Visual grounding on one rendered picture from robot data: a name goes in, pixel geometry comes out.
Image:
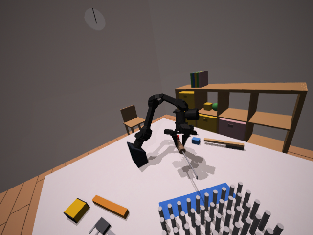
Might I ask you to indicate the yellow rectangular block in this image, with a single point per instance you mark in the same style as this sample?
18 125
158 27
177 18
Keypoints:
76 210

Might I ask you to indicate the blue cube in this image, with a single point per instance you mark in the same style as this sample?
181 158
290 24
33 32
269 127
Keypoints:
195 140

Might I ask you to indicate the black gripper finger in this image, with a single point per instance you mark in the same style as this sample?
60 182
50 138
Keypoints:
175 139
184 139

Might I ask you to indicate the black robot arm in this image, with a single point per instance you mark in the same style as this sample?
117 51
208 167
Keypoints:
184 113

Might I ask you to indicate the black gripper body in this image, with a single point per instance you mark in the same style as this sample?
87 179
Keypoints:
171 132

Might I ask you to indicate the brown wooden-handled tool with grey metal shaft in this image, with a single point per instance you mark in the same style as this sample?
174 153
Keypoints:
181 150

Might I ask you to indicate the blue flat strip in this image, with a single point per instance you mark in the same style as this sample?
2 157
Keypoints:
192 196

